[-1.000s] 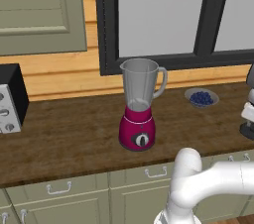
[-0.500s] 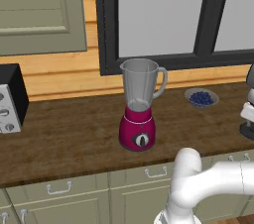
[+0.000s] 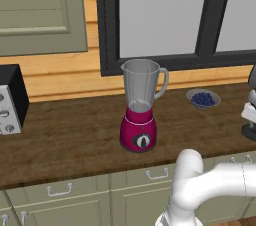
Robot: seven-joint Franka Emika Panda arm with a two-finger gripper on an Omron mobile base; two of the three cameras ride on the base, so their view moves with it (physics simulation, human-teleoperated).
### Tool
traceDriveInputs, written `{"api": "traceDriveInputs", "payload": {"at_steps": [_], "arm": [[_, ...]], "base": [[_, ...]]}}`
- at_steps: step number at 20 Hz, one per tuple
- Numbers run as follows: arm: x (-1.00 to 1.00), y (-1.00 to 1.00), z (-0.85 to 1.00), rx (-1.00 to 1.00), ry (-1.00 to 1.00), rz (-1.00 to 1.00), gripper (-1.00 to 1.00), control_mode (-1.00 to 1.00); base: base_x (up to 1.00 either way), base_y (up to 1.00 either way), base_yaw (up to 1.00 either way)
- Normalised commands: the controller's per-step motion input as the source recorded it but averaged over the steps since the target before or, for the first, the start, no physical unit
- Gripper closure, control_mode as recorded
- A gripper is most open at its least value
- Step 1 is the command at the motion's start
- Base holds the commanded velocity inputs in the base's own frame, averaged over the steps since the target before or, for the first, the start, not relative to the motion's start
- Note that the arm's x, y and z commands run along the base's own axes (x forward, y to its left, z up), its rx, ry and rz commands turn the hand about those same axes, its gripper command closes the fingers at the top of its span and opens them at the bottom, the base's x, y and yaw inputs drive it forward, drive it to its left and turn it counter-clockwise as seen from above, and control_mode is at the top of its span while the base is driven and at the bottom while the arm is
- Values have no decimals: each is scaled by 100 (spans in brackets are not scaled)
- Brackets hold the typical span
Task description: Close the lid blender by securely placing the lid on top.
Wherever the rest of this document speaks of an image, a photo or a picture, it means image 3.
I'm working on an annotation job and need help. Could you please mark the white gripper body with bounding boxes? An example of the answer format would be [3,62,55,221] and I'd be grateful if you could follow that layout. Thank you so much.
[240,101,256,125]

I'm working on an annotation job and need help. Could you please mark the black blender lid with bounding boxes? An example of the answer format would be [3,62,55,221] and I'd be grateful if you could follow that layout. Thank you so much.
[241,123,256,143]

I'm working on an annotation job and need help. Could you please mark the magenta blender with clear jug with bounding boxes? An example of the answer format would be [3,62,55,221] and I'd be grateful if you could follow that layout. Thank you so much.
[119,58,170,154]

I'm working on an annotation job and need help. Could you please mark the grey bowl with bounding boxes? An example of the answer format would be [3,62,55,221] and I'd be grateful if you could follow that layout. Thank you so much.
[185,88,222,111]

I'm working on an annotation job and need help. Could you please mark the blueberries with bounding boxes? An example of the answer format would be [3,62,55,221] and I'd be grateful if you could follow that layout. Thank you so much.
[191,91,216,107]

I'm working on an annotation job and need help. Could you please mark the olive green drawer front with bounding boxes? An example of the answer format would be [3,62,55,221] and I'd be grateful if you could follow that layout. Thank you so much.
[5,173,111,209]
[202,151,256,175]
[109,163,177,192]

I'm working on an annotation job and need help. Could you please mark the black framed window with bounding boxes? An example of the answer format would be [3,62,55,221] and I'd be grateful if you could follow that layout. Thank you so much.
[94,0,256,77]

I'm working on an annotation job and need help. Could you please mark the black and silver toaster oven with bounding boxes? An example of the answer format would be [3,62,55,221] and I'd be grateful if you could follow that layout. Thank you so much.
[0,63,31,136]

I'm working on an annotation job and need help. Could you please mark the silver drawer handle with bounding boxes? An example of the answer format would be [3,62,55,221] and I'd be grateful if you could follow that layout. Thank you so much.
[229,154,254,165]
[145,167,170,181]
[46,182,74,198]

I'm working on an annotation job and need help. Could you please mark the olive green wall cupboard door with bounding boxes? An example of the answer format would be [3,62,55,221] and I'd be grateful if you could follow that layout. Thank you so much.
[0,0,89,57]

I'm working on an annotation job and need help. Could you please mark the silver cupboard door handle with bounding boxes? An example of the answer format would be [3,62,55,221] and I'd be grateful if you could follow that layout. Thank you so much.
[20,210,29,226]
[0,213,10,226]

